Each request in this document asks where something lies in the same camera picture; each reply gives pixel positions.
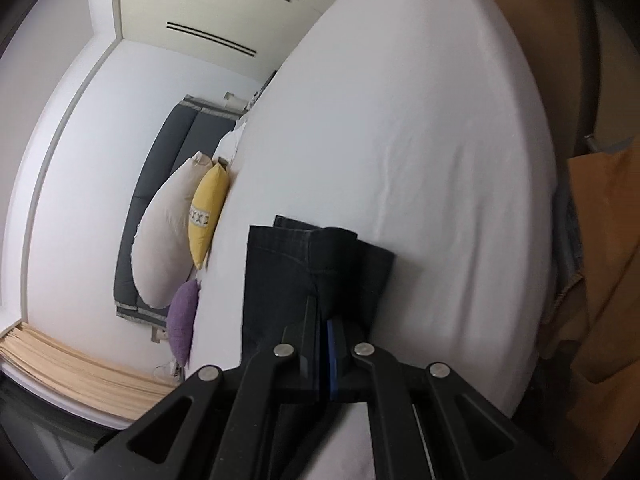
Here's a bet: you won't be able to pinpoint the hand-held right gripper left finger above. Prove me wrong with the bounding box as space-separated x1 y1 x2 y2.
65 295 321 480

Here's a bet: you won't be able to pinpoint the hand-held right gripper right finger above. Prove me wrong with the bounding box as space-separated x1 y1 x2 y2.
326 318 573 480

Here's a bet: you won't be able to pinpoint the dark denim pants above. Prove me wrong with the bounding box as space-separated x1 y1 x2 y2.
240 214 396 480

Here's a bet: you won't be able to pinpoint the purple cushion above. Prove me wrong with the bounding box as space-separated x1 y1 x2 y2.
166 279 202 366

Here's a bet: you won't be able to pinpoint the yellow cushion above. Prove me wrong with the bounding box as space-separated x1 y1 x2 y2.
188 159 231 271

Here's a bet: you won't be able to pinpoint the large beige pillow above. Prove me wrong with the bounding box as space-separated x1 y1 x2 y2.
130 152 215 310

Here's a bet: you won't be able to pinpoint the white bed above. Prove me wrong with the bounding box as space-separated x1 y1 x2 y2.
189 0 560 480

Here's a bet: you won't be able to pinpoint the white pillow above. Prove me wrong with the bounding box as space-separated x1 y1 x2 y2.
212 119 249 170

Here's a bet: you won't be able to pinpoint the grey padded headboard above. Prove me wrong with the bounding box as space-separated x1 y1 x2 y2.
113 94 238 327

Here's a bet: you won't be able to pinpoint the beige curtain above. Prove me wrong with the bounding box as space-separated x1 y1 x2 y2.
0 324 176 422

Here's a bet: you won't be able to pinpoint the person's orange clothing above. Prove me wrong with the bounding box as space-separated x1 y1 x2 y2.
537 147 640 480

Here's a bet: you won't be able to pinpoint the cream wardrobe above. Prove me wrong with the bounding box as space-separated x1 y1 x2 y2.
118 0 361 86

